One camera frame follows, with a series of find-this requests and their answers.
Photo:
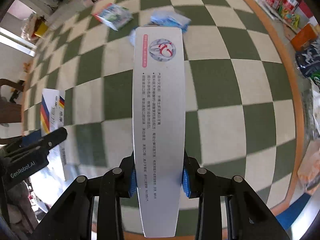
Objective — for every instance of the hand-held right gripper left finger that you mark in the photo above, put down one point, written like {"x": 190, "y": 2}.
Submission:
{"x": 132, "y": 183}

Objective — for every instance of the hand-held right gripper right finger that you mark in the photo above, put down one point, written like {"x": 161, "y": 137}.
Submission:
{"x": 186, "y": 183}

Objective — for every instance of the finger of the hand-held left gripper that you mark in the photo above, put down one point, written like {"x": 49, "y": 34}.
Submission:
{"x": 32, "y": 136}
{"x": 53, "y": 137}

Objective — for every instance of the white box with striped corner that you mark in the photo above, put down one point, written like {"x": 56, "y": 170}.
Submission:
{"x": 53, "y": 115}

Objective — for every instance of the long white toothpaste box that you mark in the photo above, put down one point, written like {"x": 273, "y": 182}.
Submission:
{"x": 158, "y": 117}

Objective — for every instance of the dark wooden chair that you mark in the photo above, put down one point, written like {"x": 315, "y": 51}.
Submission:
{"x": 10, "y": 110}

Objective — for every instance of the green white checkered mat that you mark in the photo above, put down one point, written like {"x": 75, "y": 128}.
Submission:
{"x": 225, "y": 130}

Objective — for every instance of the yellow bin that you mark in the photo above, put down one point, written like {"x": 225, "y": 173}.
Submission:
{"x": 40, "y": 30}

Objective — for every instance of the blue cabinet panel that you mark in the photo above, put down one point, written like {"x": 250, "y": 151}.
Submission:
{"x": 295, "y": 207}

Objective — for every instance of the orange white packet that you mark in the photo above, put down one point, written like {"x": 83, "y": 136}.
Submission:
{"x": 311, "y": 170}

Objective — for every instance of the white crumpled tissue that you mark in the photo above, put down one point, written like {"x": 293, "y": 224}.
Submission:
{"x": 315, "y": 115}

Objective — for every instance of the crumpled blue plastic wrapper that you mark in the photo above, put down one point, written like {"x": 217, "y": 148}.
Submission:
{"x": 172, "y": 20}

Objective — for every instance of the dark blue snack bag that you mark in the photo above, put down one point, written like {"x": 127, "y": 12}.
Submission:
{"x": 308, "y": 57}

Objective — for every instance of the small orange packet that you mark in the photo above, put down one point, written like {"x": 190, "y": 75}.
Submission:
{"x": 303, "y": 36}

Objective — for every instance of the small green packet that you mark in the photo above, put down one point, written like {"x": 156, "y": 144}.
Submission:
{"x": 291, "y": 17}

